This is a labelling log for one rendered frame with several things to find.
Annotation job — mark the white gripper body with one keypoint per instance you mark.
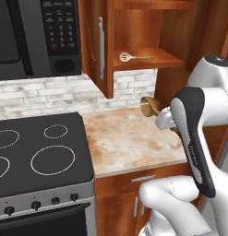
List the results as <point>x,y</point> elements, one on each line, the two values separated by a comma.
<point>165,120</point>

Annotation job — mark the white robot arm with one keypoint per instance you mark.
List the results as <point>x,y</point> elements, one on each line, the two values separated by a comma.
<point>207,129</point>

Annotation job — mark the wooden drawer front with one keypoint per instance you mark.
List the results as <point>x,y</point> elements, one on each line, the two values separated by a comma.
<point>118,182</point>

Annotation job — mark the wooden cabinet door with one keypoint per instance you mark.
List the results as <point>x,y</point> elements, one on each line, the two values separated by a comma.
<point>90,46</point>

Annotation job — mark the wooden slotted spatula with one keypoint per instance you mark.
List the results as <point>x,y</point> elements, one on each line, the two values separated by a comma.
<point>125,56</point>

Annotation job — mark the wooden base cupboard door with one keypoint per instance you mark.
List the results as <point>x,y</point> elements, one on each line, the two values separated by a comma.
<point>117,215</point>
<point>143,219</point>

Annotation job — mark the black stove knob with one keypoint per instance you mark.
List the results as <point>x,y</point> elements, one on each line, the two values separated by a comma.
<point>9,210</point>
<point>35,205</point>
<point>74,197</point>
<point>55,200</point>

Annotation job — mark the black hob with oven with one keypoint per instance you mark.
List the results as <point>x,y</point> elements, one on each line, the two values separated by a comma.
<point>41,159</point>

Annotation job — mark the black microwave oven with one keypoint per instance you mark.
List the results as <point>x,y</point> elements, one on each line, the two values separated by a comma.
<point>32,37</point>

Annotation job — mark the wooden wall cabinet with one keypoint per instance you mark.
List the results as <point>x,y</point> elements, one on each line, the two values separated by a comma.
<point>143,30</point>

